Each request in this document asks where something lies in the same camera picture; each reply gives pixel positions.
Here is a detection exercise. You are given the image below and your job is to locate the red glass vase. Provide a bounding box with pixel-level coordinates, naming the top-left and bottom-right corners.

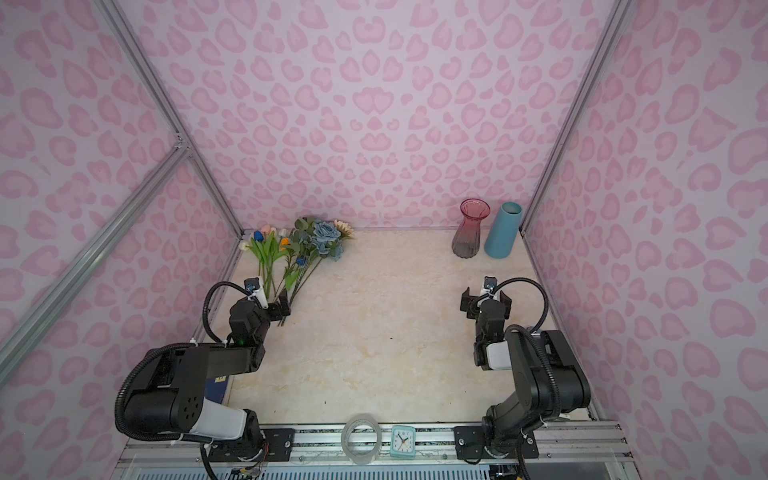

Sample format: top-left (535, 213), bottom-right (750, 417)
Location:
top-left (452, 198), bottom-right (491, 259)

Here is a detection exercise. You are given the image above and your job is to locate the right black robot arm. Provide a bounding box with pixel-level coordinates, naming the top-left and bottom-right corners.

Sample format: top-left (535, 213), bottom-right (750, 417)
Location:
top-left (453, 276), bottom-right (591, 479)

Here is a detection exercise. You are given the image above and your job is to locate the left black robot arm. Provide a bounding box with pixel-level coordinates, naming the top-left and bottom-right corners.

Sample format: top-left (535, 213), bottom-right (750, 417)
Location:
top-left (114, 277), bottom-right (295, 479)

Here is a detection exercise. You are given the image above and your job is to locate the teal cylindrical vase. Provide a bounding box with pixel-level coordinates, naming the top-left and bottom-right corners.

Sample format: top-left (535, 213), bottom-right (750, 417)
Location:
top-left (484, 202), bottom-right (523, 259)

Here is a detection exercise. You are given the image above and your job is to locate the pink tulip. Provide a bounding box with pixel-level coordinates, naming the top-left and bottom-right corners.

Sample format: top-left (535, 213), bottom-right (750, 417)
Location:
top-left (260, 225), bottom-right (290, 300)

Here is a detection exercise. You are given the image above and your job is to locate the orange flower stem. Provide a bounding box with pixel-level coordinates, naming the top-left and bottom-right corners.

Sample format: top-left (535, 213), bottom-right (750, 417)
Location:
top-left (273, 237), bottom-right (300, 298)

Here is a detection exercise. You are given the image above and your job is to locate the blue rose bouquet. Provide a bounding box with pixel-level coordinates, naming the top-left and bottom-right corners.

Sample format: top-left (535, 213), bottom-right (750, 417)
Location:
top-left (288, 217), bottom-right (354, 308)

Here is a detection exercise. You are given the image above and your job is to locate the blue book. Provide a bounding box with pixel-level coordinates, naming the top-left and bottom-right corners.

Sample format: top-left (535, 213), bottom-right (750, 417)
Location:
top-left (204, 376), bottom-right (230, 404)

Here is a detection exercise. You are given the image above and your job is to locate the clear tape roll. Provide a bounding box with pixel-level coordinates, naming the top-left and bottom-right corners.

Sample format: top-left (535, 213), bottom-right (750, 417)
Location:
top-left (340, 414), bottom-right (383, 465)

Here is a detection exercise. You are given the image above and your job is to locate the small teal alarm clock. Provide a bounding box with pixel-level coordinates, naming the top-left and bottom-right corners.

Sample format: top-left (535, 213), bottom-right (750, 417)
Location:
top-left (390, 425), bottom-right (416, 458)

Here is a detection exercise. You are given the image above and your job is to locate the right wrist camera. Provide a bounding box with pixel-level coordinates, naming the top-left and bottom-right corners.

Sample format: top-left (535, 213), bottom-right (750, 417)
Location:
top-left (480, 276), bottom-right (499, 301)

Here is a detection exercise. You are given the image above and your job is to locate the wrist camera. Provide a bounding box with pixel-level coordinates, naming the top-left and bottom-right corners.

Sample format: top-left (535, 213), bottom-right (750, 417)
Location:
top-left (244, 276), bottom-right (269, 310)
top-left (480, 276), bottom-right (499, 301)

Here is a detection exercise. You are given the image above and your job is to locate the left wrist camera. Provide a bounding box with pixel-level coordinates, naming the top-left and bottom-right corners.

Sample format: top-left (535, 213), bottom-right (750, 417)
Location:
top-left (244, 276), bottom-right (269, 310)

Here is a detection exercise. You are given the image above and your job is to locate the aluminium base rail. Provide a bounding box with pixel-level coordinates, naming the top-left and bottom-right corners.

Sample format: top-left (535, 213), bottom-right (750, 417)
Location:
top-left (111, 421), bottom-right (640, 479)

